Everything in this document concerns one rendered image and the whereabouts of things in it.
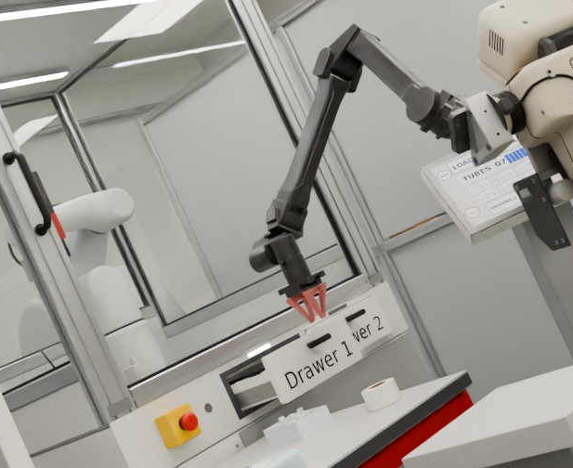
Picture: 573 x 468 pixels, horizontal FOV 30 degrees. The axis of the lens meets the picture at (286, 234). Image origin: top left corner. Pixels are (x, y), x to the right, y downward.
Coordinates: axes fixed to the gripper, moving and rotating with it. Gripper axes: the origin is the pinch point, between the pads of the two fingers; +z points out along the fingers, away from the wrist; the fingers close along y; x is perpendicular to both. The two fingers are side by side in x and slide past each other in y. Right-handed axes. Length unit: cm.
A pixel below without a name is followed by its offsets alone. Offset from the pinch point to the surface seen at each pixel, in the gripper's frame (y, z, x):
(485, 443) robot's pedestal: -76, 19, 67
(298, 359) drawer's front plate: 2.9, 6.7, 8.3
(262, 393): 10.5, 10.1, 15.4
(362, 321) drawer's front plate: 16.3, 7.8, -34.0
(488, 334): 70, 42, -165
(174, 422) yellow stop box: 15.1, 6.8, 37.9
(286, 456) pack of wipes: -36, 15, 61
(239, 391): 17.5, 8.0, 15.0
